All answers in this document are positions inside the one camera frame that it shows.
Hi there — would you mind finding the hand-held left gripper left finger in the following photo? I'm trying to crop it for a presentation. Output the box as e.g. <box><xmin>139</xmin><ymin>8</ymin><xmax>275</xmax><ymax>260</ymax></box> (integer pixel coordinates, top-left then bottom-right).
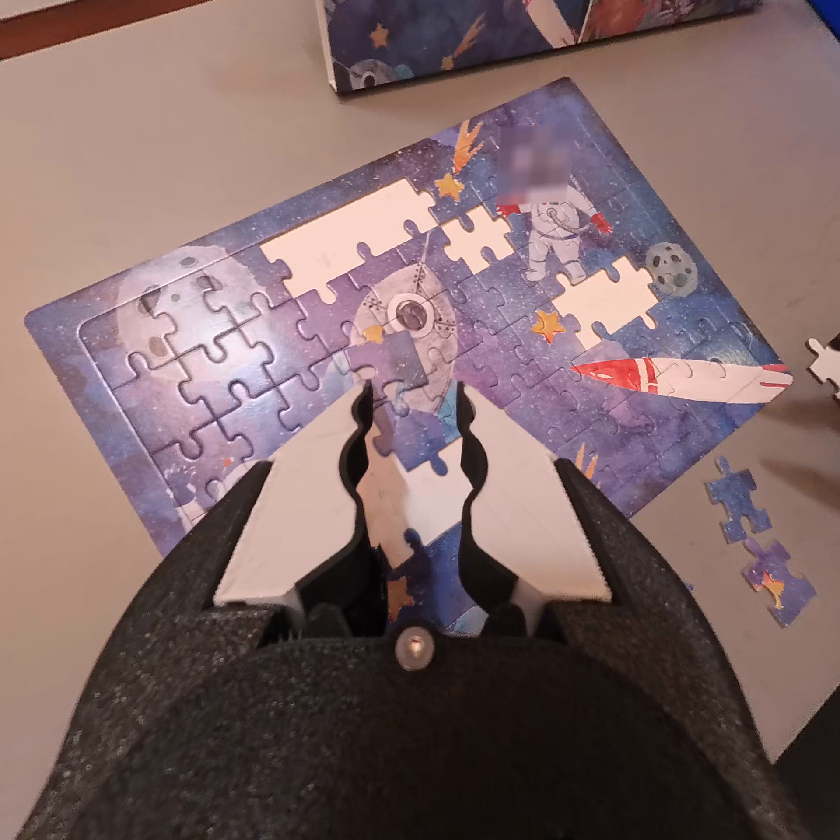
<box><xmin>212</xmin><ymin>382</ymin><xmax>375</xmax><ymax>624</ymax></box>

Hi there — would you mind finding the beige desk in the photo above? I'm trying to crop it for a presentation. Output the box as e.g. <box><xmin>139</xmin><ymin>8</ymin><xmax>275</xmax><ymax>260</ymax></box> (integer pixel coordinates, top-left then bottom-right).
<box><xmin>0</xmin><ymin>0</ymin><xmax>840</xmax><ymax>840</ymax></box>

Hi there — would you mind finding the space print puzzle box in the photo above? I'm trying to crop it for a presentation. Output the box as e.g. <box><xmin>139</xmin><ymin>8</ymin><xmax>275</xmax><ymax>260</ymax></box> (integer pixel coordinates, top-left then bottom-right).
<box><xmin>315</xmin><ymin>0</ymin><xmax>765</xmax><ymax>99</ymax></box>

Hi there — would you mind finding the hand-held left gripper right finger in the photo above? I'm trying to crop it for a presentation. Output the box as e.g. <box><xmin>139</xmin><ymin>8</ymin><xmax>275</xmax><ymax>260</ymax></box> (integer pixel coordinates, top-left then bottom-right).
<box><xmin>458</xmin><ymin>382</ymin><xmax>614</xmax><ymax>632</ymax></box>

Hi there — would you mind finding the space jigsaw puzzle board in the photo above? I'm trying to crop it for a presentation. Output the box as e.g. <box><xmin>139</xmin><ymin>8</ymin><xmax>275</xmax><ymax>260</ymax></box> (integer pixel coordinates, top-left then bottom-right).
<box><xmin>24</xmin><ymin>77</ymin><xmax>794</xmax><ymax>624</ymax></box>

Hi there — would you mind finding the blue jigsaw piece orange mark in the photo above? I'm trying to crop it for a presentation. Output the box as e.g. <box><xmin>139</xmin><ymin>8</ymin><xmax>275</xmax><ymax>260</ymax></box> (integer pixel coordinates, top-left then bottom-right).
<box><xmin>742</xmin><ymin>539</ymin><xmax>818</xmax><ymax>629</ymax></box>

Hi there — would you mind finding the blue jigsaw puzzle piece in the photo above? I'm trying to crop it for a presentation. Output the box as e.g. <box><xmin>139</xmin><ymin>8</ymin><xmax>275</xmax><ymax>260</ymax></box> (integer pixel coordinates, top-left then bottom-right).
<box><xmin>806</xmin><ymin>336</ymin><xmax>840</xmax><ymax>403</ymax></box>
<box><xmin>705</xmin><ymin>456</ymin><xmax>774</xmax><ymax>544</ymax></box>

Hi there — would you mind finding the blue jigsaw piece orange corner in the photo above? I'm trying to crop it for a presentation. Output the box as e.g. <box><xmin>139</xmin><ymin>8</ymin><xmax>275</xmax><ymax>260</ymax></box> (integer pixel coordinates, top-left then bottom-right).
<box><xmin>346</xmin><ymin>325</ymin><xmax>431</xmax><ymax>403</ymax></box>

